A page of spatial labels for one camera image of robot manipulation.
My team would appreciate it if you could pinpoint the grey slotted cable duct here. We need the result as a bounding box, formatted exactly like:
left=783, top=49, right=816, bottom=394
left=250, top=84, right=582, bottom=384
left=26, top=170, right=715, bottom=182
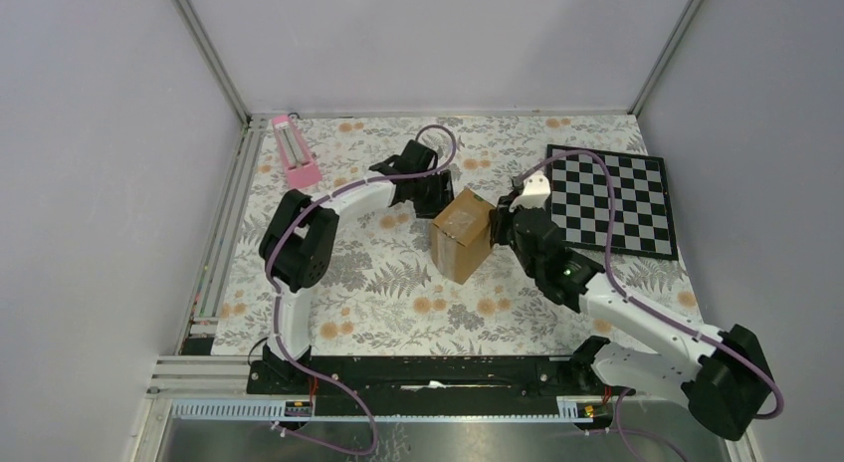
left=171, top=393, right=607, bottom=423

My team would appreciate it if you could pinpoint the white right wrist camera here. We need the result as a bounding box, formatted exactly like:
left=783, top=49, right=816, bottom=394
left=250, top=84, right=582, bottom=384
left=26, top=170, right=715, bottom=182
left=510, top=170, right=551, bottom=212

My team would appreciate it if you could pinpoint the pink metronome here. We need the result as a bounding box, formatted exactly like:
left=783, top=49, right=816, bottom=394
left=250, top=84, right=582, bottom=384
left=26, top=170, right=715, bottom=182
left=271, top=115, right=322, bottom=189

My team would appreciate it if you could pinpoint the black white checkerboard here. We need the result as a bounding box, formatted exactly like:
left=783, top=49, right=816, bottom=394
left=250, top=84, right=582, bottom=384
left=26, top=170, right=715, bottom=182
left=544, top=144, right=679, bottom=261

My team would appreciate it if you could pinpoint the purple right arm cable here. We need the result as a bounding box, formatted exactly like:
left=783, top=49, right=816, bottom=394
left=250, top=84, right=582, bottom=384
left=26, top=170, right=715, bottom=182
left=514, top=148, right=786, bottom=462

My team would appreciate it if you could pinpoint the brown cardboard express box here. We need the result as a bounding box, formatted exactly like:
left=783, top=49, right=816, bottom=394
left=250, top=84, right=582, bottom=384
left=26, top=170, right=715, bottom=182
left=429, top=187, right=495, bottom=285

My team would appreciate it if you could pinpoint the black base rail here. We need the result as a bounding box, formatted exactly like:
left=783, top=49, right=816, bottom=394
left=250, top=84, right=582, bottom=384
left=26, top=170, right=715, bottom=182
left=246, top=353, right=622, bottom=410

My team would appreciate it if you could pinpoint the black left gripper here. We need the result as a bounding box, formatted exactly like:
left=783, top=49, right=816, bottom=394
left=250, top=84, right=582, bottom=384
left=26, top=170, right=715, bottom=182
left=411, top=170, right=459, bottom=221

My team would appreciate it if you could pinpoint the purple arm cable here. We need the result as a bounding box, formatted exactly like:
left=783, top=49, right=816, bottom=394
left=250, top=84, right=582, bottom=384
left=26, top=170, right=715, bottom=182
left=263, top=123, right=459, bottom=456
left=514, top=148, right=786, bottom=462

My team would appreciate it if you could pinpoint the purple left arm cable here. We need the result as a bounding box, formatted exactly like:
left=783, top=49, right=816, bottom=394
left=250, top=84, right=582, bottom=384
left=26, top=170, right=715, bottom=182
left=263, top=123, right=459, bottom=456

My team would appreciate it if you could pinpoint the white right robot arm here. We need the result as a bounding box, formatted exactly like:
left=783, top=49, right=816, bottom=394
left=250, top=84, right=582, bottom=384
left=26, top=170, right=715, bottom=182
left=490, top=194, right=781, bottom=441

